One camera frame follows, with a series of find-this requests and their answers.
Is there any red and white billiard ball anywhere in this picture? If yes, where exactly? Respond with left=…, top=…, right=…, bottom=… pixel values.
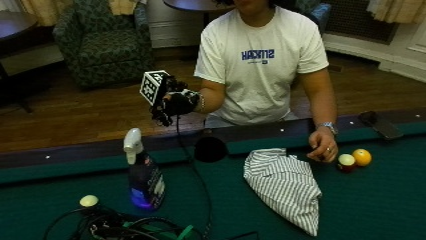
left=337, top=153, right=358, bottom=174

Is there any yellow billiard ball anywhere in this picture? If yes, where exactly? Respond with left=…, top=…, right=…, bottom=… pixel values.
left=351, top=148, right=374, bottom=168

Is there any silver wristwatch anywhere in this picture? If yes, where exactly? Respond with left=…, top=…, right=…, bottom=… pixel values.
left=316, top=121, right=339, bottom=136

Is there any white marker cube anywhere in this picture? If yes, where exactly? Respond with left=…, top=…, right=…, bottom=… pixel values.
left=138, top=69, right=173, bottom=107

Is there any striped white cloth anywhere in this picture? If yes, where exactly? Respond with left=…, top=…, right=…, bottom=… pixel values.
left=242, top=147, right=323, bottom=238

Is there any black phone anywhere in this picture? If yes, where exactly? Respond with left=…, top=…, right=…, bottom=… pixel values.
left=357, top=110, right=405, bottom=141

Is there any spray bottle with white trigger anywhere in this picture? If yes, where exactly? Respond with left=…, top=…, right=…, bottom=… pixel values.
left=122, top=127, right=168, bottom=211

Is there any green patterned armchair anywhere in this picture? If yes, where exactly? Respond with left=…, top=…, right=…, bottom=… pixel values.
left=51, top=0, right=157, bottom=90

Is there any the person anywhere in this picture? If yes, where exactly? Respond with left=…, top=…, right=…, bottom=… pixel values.
left=193, top=0, right=339, bottom=164

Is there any white cue ball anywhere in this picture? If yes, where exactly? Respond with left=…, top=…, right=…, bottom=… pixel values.
left=79, top=194, right=101, bottom=209

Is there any yellow curtain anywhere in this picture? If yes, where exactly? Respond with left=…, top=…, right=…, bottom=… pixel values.
left=365, top=0, right=426, bottom=25
left=17, top=0, right=75, bottom=28
left=108, top=0, right=140, bottom=17

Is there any round dark table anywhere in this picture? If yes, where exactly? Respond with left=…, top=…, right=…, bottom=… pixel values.
left=161, top=0, right=237, bottom=28

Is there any radiator grille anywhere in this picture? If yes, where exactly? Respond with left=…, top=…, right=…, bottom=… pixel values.
left=321, top=0, right=401, bottom=46

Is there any blue upholstered chair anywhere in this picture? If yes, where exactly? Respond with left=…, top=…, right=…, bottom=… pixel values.
left=305, top=2, right=334, bottom=34

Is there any dark wooden side table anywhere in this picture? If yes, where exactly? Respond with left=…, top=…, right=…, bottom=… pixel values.
left=0, top=11, right=40, bottom=115

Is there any beaded bracelet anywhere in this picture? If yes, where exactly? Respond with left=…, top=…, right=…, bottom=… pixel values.
left=196, top=92, right=208, bottom=114

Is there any black glove cable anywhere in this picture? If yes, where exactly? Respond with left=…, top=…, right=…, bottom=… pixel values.
left=174, top=114, right=214, bottom=240

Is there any thin black cable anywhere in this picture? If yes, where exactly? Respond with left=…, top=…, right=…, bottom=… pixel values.
left=225, top=230, right=261, bottom=240

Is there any bundle of black cables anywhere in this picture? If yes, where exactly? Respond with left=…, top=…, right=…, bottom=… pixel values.
left=41, top=203, right=210, bottom=240

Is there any green strap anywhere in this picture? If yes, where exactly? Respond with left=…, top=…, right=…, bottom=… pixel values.
left=174, top=224, right=197, bottom=240

